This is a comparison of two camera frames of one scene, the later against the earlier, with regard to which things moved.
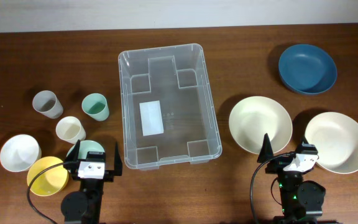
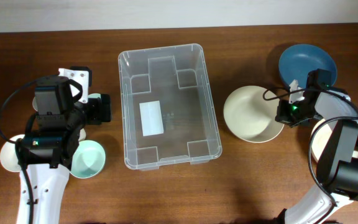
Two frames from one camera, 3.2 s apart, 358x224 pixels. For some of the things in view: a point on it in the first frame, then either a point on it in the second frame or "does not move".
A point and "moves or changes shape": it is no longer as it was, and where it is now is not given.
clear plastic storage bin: [177, 76] does not move
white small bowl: [18, 152] does not move
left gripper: [109, 175] -> [100, 109]
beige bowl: [252, 118] moves or changes shape
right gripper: [278, 165] -> [281, 116]
